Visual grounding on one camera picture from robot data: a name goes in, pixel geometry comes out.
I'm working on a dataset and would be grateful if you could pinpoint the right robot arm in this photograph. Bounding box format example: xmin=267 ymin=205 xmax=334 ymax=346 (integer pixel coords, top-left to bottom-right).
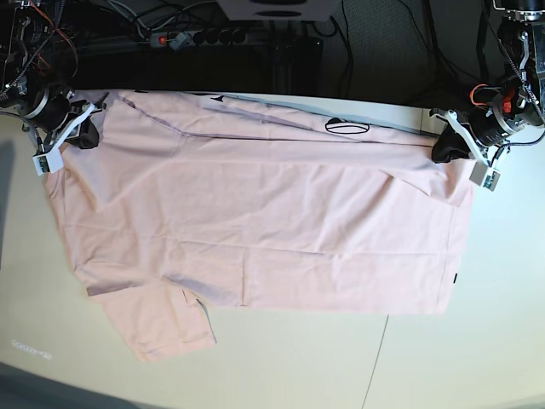
xmin=1 ymin=1 xmax=103 ymax=153

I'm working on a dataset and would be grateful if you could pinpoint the black power adapter box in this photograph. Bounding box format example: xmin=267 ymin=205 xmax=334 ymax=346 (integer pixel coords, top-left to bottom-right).
xmin=293 ymin=36 xmax=323 ymax=66

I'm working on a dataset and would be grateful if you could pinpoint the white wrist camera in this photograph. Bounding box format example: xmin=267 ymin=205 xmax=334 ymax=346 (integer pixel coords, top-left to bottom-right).
xmin=469 ymin=162 xmax=501 ymax=192
xmin=32 ymin=150 xmax=64 ymax=176

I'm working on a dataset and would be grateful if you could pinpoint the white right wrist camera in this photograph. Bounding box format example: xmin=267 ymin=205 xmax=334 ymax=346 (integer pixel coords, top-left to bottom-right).
xmin=32 ymin=150 xmax=64 ymax=176

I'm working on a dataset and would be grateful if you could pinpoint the aluminium table leg post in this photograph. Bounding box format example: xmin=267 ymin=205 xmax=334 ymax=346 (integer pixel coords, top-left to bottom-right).
xmin=272 ymin=43 xmax=292 ymax=95

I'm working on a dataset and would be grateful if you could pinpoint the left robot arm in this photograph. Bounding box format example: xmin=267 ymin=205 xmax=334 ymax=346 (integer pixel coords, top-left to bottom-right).
xmin=429 ymin=1 xmax=544 ymax=167

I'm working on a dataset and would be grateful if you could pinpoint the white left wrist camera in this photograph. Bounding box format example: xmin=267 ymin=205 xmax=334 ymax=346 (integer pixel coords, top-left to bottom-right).
xmin=469 ymin=162 xmax=501 ymax=192

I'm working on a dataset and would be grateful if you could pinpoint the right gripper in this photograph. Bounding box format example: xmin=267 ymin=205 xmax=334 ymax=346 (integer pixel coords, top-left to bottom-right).
xmin=19 ymin=87 xmax=106 ymax=154

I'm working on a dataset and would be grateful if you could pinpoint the black power strip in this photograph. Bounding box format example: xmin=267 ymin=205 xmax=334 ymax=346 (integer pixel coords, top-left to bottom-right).
xmin=149 ymin=28 xmax=250 ymax=50

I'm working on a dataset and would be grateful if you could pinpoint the pink T-shirt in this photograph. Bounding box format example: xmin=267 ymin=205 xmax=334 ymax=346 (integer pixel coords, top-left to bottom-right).
xmin=44 ymin=90 xmax=473 ymax=361

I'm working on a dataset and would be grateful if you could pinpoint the white box with oval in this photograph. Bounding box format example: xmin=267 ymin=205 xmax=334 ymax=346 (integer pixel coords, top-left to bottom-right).
xmin=217 ymin=0 xmax=341 ymax=21

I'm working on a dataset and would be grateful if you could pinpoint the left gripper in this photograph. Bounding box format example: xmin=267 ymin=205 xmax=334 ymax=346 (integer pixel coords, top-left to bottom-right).
xmin=429 ymin=102 xmax=544 ymax=164

